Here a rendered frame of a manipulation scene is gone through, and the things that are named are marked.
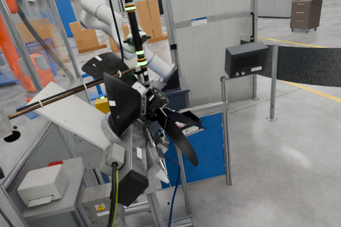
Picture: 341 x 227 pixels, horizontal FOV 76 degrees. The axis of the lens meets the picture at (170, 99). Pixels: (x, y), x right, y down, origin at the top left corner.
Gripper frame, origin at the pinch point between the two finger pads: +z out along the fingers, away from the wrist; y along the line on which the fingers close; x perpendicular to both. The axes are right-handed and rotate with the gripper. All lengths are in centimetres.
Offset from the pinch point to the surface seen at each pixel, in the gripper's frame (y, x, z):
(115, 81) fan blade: 9.9, -8.1, 28.3
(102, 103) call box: 32, -40, -31
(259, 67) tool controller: -78, -38, -32
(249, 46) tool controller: -73, -22, -35
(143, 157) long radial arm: 6, -37, 37
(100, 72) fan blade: 19.5, -10.3, 3.8
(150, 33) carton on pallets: -39, -108, -818
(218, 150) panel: -46, -105, -36
